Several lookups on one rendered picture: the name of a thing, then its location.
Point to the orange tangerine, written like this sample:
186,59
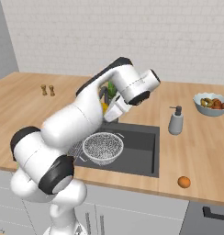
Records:
184,182

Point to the yellow green fruit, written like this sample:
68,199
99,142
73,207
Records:
206,102

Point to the dark grey sink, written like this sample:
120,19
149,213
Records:
138,147

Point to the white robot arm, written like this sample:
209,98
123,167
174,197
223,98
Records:
71,122

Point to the dark grey dishwasher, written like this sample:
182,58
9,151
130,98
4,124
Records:
193,221

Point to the grey drawer front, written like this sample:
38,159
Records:
3,186

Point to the red fruit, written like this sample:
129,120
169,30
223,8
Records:
218,104

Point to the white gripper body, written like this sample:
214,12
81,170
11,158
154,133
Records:
115,109

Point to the yellow green mango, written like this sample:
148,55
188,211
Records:
111,88

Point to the grey soap dispenser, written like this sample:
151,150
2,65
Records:
175,124

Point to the pale blue fruit bowl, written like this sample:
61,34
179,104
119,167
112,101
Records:
210,111

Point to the wooden shaker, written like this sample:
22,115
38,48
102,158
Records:
51,91
43,90

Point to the grey cupboard door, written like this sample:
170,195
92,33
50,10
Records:
37,217
138,221

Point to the metal mesh colander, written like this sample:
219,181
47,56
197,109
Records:
103,148

